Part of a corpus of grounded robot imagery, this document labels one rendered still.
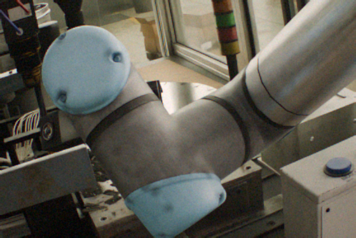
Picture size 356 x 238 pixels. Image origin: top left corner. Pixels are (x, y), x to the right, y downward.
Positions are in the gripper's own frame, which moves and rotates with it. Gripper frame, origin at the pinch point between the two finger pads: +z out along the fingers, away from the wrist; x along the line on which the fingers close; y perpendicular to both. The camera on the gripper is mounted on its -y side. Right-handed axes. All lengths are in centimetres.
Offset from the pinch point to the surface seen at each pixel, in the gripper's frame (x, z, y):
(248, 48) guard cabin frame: 31, 64, 29
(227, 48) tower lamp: 21.1, 32.1, 20.1
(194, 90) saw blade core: 11.0, 23.2, 11.4
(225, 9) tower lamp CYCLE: 28.4, 27.1, 21.3
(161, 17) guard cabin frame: 65, 112, 5
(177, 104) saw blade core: 7.9, 18.7, 8.0
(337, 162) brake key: -9.6, 0.3, 30.6
